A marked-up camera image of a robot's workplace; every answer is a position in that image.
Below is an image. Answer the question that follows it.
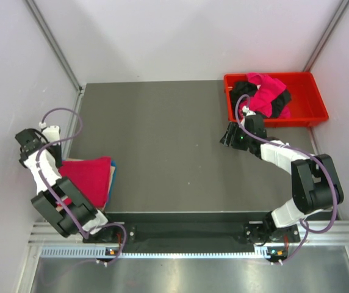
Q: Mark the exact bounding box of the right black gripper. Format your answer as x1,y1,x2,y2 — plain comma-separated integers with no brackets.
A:
220,121,253,151

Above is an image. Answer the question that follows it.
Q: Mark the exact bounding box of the pink t shirt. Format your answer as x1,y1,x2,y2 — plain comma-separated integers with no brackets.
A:
55,156,112,209

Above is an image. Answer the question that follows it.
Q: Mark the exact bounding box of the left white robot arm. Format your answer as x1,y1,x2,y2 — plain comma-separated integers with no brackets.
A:
15,126,118,242

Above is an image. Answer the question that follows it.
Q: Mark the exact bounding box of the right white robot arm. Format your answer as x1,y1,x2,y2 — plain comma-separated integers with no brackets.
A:
220,114,344,242

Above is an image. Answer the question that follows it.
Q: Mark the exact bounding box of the red plastic bin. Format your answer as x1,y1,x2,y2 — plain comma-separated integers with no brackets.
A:
223,71,329,129

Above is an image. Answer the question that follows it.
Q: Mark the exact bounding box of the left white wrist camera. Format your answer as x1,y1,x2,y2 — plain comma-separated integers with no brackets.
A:
38,122,62,146

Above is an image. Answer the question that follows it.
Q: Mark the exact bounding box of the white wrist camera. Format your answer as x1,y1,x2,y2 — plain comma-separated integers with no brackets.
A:
38,122,62,146
241,106,256,117

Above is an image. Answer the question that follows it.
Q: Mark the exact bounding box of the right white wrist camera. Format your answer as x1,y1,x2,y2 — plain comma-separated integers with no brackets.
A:
241,106,256,117

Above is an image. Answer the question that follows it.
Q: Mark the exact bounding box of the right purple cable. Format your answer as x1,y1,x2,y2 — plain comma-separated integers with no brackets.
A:
234,93,337,266

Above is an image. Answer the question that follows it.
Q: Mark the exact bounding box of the purple cable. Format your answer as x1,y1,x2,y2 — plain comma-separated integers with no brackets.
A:
35,107,128,266
234,93,337,266

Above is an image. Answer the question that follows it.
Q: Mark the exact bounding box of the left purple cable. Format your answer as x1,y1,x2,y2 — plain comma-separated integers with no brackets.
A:
35,107,128,266

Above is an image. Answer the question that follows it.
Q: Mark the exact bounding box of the grey slotted cable duct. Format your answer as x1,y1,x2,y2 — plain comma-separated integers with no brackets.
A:
40,244,290,260

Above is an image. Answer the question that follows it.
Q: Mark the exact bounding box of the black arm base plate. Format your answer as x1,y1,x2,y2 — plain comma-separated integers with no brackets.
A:
82,212,288,245

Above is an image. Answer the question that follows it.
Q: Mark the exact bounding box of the aluminium frame rail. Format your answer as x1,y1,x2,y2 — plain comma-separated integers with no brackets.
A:
27,220,349,246

